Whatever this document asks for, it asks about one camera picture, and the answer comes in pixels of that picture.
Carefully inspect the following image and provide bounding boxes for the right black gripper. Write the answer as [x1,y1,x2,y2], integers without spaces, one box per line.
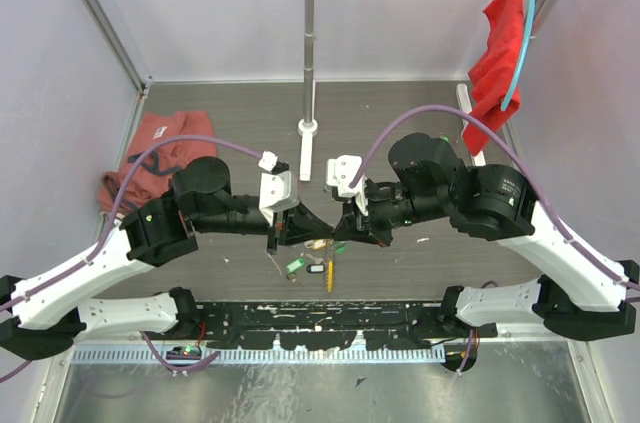
[334,176,451,247]

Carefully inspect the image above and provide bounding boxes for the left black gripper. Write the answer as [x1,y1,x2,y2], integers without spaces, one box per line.
[194,196,334,256]

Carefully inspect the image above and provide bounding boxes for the metal keyring with yellow grip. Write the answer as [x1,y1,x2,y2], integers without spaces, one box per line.
[324,241,337,293]

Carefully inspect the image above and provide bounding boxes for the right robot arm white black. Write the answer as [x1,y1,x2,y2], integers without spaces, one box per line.
[326,133,639,342]

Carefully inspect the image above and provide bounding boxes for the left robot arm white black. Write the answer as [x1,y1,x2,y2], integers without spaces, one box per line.
[1,156,332,361]

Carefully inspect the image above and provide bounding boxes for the yellow key tag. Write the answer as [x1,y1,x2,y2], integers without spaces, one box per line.
[304,239,331,250]

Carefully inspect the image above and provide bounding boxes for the black key tag centre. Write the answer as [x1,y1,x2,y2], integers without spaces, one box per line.
[306,264,326,274]

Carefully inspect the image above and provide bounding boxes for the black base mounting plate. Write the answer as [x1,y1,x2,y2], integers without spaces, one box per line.
[190,301,470,351]

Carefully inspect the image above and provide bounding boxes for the dusty pink folded shirt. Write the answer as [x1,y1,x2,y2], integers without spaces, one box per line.
[98,111,216,215]

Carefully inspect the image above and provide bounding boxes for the small green-lit circuit board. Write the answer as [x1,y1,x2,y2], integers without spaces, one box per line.
[167,345,202,360]

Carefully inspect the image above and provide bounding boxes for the red hanging cloth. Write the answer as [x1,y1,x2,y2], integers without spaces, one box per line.
[468,0,525,132]

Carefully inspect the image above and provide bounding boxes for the light blue hanger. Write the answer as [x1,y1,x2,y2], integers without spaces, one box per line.
[500,0,536,112]

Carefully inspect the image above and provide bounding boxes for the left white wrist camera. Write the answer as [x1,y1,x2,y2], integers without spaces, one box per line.
[258,151,300,226]

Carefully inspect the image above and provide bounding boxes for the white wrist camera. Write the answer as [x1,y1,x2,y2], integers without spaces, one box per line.
[325,155,369,216]
[258,151,300,226]

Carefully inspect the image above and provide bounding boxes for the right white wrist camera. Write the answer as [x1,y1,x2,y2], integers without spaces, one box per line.
[325,155,369,216]

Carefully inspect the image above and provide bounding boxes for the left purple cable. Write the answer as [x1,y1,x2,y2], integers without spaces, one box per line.
[0,135,264,384]

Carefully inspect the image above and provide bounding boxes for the white slotted cable duct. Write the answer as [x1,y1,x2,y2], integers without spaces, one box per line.
[71,343,446,365]

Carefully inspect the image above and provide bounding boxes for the aluminium frame post left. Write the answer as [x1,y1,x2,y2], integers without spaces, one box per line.
[81,0,153,93]

